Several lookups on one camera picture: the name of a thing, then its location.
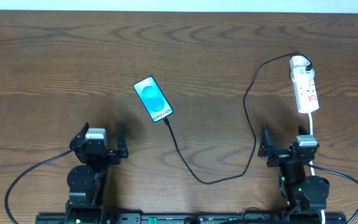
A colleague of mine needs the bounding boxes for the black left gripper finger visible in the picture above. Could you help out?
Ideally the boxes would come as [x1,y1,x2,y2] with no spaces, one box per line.
[70,123,90,148]
[117,123,128,157]

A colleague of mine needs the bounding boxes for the blue Galaxy smartphone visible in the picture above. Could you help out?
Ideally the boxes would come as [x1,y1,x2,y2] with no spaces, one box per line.
[133,76,173,123]

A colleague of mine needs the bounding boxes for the black USB charging cable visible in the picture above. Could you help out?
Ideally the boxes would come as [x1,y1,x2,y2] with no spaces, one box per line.
[162,52,314,185]

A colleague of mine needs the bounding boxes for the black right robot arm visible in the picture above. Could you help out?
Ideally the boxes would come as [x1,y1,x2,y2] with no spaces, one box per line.
[258,125,330,214]

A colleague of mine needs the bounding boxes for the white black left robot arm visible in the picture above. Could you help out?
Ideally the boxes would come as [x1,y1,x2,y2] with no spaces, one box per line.
[63,123,129,224]

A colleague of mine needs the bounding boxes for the white USB charger adapter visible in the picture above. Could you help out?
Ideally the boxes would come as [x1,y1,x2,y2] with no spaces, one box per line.
[291,67,315,83]

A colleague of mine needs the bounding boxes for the white power strip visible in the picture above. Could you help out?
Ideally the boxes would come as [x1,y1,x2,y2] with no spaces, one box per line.
[290,55,319,114]

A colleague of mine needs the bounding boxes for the white power strip cord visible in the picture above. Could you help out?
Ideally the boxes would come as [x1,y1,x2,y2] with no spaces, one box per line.
[307,112,326,224]

